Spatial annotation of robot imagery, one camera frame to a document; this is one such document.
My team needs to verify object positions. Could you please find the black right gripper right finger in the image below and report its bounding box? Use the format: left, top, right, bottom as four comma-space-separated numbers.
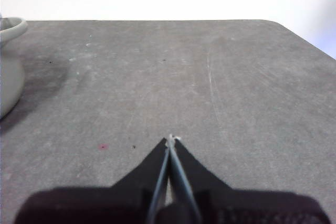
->
170, 137, 328, 224

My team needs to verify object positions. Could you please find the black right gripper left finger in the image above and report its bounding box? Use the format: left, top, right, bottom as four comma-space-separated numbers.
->
15, 136, 171, 224

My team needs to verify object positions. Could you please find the pale green electric pot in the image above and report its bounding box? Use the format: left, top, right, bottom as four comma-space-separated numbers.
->
0, 17, 29, 120

